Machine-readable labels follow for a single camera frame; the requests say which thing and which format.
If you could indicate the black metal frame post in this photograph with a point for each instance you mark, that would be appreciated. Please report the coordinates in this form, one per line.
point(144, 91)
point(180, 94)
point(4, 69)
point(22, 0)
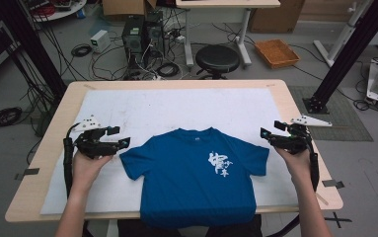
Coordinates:
point(351, 52)
point(32, 49)

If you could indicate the person's left hand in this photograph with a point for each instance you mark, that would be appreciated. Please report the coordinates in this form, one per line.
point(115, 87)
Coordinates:
point(88, 171)

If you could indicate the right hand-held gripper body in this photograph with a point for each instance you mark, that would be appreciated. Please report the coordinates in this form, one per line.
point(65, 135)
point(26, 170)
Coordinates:
point(291, 140)

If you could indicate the blue t-shirt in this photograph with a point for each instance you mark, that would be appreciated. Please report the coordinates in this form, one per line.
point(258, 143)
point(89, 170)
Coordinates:
point(193, 184)

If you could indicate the white desk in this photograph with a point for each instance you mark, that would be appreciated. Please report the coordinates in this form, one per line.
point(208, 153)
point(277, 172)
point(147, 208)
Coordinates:
point(229, 3)

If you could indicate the person's right hand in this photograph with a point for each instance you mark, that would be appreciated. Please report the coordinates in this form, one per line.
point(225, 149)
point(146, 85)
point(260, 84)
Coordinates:
point(295, 166)

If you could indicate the black round stool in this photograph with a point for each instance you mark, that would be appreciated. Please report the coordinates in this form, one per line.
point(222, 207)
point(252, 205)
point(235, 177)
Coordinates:
point(217, 58)

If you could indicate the person's dark trousers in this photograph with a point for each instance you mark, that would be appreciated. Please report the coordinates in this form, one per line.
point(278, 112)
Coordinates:
point(129, 230)

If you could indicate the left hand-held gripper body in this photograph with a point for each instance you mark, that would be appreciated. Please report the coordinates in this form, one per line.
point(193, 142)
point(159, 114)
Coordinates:
point(92, 146)

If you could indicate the white metal stand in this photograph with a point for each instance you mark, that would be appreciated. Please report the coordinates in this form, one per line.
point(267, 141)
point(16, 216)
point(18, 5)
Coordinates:
point(344, 33)

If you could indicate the round white table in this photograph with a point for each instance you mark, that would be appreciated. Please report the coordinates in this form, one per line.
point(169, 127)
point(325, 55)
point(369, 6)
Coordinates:
point(58, 10)

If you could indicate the grey tape strip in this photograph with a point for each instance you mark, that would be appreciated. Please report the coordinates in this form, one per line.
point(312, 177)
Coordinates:
point(333, 183)
point(28, 172)

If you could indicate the grey floor mat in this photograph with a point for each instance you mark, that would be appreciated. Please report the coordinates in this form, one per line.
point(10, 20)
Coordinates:
point(341, 115)

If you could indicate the black computer tower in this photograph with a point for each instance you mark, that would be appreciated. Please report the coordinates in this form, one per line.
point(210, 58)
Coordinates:
point(155, 36)
point(132, 42)

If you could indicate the white table mat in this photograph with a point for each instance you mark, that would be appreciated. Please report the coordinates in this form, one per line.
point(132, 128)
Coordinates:
point(176, 108)

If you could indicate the orange woven basket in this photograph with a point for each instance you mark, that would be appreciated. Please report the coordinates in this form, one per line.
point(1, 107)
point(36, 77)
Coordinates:
point(277, 53)

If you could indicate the large brown cardboard box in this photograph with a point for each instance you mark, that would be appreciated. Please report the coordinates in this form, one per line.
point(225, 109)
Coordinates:
point(275, 15)

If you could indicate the white power strip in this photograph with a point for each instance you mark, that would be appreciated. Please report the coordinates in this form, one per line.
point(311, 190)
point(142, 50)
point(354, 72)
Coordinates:
point(157, 78)

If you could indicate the white power supply box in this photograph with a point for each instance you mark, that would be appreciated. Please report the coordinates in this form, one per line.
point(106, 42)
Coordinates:
point(100, 40)

